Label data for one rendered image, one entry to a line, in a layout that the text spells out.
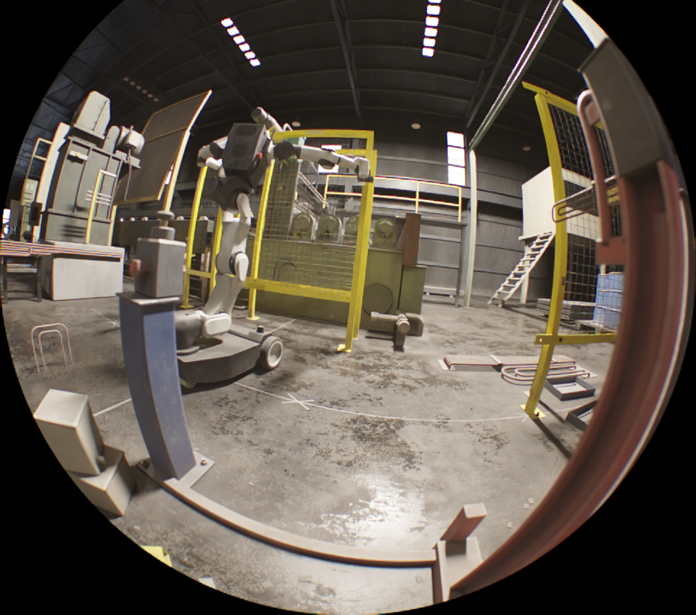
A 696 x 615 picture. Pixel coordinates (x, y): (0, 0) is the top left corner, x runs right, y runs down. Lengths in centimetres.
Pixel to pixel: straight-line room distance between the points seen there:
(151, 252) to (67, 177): 339
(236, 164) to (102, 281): 238
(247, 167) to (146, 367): 109
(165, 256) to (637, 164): 76
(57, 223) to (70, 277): 92
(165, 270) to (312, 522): 72
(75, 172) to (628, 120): 412
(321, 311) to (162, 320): 239
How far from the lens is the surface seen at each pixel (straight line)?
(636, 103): 32
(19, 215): 564
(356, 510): 78
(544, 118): 162
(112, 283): 334
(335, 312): 280
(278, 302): 301
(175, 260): 60
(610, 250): 33
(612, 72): 36
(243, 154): 140
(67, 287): 313
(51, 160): 634
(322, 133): 225
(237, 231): 140
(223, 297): 138
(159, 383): 64
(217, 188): 129
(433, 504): 84
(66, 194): 388
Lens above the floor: 65
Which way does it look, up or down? level
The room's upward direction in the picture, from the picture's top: 6 degrees clockwise
